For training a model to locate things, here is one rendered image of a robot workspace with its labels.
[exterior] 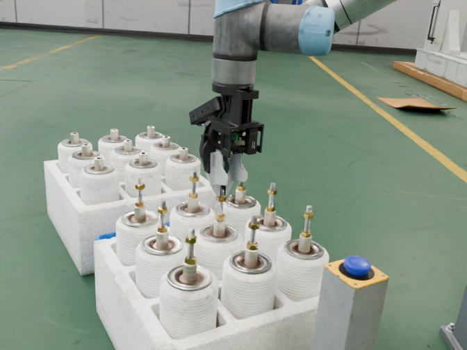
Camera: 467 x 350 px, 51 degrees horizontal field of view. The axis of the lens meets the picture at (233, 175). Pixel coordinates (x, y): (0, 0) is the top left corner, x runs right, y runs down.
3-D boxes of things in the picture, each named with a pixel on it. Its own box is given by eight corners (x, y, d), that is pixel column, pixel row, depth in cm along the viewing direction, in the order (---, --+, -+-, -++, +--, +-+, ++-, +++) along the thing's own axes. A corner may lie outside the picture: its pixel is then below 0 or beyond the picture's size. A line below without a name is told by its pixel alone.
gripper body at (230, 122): (226, 162, 82) (231, 90, 78) (200, 147, 88) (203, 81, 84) (263, 155, 86) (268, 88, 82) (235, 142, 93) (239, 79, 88)
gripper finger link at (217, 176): (219, 207, 87) (224, 157, 83) (202, 195, 91) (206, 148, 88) (233, 204, 88) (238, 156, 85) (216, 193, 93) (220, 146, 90)
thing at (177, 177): (189, 208, 148) (191, 151, 142) (203, 221, 140) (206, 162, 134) (159, 213, 143) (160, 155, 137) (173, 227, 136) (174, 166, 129)
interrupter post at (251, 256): (256, 269, 85) (258, 252, 83) (242, 267, 85) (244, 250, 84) (258, 261, 87) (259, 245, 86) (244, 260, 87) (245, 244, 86)
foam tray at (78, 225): (162, 196, 173) (162, 147, 166) (216, 245, 142) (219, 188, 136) (47, 214, 153) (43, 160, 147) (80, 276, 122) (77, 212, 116)
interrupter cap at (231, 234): (196, 227, 98) (196, 224, 97) (232, 225, 100) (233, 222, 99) (203, 246, 91) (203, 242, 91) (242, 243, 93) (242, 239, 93)
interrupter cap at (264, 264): (270, 278, 82) (271, 275, 82) (226, 273, 83) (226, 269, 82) (272, 256, 89) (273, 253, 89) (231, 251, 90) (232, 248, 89)
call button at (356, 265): (356, 264, 76) (358, 252, 75) (374, 277, 73) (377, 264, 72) (336, 269, 74) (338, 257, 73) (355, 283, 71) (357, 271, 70)
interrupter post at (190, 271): (184, 274, 81) (185, 257, 80) (198, 276, 81) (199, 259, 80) (181, 282, 79) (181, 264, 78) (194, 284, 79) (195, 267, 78)
